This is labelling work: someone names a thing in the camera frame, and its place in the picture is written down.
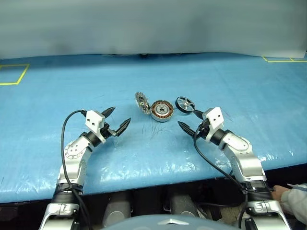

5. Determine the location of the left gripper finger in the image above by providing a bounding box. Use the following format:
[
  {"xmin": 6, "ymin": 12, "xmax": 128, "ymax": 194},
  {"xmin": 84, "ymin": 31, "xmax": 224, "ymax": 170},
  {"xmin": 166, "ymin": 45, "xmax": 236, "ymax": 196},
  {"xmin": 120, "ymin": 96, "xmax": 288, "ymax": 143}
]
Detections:
[
  {"xmin": 114, "ymin": 117, "xmax": 132, "ymax": 137},
  {"xmin": 102, "ymin": 106, "xmax": 116, "ymax": 118}
]

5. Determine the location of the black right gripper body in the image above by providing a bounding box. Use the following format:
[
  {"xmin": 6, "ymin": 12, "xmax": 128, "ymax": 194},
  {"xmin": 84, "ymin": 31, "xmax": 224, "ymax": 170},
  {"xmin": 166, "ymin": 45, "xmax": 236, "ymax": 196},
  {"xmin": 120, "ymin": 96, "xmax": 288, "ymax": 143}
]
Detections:
[{"xmin": 195, "ymin": 119, "xmax": 212, "ymax": 141}]

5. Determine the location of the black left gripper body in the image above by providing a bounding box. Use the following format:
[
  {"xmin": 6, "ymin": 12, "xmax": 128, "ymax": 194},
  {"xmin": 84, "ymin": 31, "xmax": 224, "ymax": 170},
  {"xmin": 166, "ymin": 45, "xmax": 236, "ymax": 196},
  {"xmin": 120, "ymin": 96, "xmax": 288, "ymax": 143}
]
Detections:
[{"xmin": 100, "ymin": 122, "xmax": 118, "ymax": 140}]

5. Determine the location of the motor stator with copper windings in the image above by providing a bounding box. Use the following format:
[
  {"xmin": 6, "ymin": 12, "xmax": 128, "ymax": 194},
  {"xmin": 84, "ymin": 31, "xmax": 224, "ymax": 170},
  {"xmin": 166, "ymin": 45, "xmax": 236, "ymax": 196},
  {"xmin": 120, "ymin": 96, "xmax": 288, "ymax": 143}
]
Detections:
[{"xmin": 150, "ymin": 99, "xmax": 174, "ymax": 123}]

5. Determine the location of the black spoked motor rotor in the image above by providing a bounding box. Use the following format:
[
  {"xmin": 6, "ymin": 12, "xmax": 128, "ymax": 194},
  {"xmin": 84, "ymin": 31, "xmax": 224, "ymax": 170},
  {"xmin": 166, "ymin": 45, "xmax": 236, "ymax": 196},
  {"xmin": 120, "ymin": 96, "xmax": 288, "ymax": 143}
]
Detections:
[{"xmin": 175, "ymin": 95, "xmax": 195, "ymax": 115}]

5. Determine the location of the person's bare hand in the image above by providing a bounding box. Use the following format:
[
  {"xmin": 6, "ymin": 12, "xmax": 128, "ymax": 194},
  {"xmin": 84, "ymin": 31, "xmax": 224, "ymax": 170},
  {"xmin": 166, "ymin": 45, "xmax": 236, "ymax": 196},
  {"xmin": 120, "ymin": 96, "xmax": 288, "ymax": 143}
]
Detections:
[{"xmin": 272, "ymin": 185, "xmax": 290, "ymax": 201}]

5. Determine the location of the blue plastic table cover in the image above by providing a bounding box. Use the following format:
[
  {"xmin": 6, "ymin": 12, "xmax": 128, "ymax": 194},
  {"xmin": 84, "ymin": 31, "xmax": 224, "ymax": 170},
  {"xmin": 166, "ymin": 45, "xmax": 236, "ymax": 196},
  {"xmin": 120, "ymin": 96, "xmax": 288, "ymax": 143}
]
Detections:
[{"xmin": 0, "ymin": 51, "xmax": 307, "ymax": 204}]

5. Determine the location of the grey rounded shape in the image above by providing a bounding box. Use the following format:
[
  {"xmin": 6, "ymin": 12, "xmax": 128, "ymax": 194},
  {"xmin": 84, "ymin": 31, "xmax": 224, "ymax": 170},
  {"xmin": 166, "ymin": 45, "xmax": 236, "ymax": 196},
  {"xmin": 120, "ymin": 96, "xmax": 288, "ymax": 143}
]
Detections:
[
  {"xmin": 103, "ymin": 191, "xmax": 132, "ymax": 227},
  {"xmin": 169, "ymin": 193, "xmax": 200, "ymax": 219}
]

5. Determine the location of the grey-blue robot chest shell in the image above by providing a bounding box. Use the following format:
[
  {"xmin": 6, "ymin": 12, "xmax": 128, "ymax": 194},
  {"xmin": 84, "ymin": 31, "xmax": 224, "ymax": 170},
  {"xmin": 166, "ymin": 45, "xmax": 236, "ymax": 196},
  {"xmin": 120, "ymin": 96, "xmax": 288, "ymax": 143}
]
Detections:
[{"xmin": 100, "ymin": 214, "xmax": 237, "ymax": 230}]

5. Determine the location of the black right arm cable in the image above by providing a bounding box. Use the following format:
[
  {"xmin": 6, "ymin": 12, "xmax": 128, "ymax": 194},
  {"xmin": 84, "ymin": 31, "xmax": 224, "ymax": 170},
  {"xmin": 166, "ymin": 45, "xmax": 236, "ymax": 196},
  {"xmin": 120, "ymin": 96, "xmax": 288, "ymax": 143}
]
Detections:
[{"xmin": 193, "ymin": 124, "xmax": 249, "ymax": 230}]

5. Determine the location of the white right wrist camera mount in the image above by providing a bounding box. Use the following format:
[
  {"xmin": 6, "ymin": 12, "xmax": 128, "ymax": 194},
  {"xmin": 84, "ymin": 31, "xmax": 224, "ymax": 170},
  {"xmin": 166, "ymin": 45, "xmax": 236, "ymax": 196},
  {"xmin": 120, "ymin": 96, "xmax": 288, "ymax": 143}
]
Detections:
[{"xmin": 202, "ymin": 107, "xmax": 225, "ymax": 142}]

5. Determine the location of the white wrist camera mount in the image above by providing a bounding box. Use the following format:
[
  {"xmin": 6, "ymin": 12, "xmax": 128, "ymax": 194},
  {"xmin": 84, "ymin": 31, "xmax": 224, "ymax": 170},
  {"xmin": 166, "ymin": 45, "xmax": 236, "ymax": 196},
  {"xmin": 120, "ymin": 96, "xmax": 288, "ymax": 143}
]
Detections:
[
  {"xmin": 84, "ymin": 109, "xmax": 111, "ymax": 144},
  {"xmin": 202, "ymin": 107, "xmax": 225, "ymax": 142}
]

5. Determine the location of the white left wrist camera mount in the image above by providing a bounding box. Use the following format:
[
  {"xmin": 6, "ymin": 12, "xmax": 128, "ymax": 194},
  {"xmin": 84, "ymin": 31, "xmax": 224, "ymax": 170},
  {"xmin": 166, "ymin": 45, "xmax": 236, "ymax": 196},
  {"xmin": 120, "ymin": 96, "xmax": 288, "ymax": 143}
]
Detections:
[{"xmin": 84, "ymin": 109, "xmax": 111, "ymax": 144}]

